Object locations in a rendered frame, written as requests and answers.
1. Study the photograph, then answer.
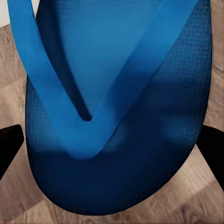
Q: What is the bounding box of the sandal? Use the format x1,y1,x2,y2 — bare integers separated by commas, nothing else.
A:
7,0,212,216

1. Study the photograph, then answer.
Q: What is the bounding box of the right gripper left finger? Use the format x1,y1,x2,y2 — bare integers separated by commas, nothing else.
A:
0,124,24,180

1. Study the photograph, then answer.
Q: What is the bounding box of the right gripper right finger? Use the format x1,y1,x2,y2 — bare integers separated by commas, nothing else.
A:
196,125,224,191

